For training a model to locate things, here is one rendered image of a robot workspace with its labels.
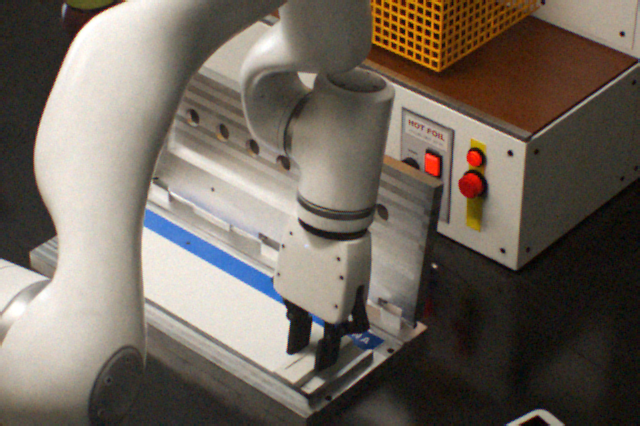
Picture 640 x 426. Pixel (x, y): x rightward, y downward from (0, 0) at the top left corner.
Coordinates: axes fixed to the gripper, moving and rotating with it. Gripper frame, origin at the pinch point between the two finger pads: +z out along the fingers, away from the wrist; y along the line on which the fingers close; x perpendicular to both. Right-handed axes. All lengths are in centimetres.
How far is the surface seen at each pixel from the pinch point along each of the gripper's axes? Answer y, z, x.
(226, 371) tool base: -6.2, 4.3, -6.6
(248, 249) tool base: -19.7, 0.7, 10.7
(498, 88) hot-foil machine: -3.0, -21.9, 32.0
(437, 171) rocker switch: -5.9, -11.2, 26.9
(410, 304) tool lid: 4.7, -3.6, 10.4
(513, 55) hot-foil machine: -6.2, -23.3, 39.0
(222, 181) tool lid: -24.6, -6.5, 10.2
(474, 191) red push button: 0.5, -11.6, 25.7
